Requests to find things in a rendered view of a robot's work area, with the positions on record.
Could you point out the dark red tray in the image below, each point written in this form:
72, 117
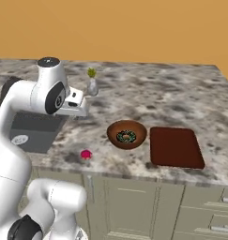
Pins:
175, 147

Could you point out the beige drawer front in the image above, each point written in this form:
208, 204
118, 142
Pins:
200, 236
206, 222
215, 196

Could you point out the glass vase with yellow plant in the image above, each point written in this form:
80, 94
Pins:
92, 85

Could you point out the grey sink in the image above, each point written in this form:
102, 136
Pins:
35, 132

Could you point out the brown wooden bowl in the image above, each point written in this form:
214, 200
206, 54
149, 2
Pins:
126, 134

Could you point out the pink cupcake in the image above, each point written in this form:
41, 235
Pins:
86, 154

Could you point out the dark sprinkled donut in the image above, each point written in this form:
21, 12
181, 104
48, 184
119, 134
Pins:
126, 136

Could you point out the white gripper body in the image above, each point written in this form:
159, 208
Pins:
75, 109

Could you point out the beige cupboard door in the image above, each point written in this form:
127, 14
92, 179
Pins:
57, 200
123, 209

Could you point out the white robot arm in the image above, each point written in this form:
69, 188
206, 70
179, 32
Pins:
15, 150

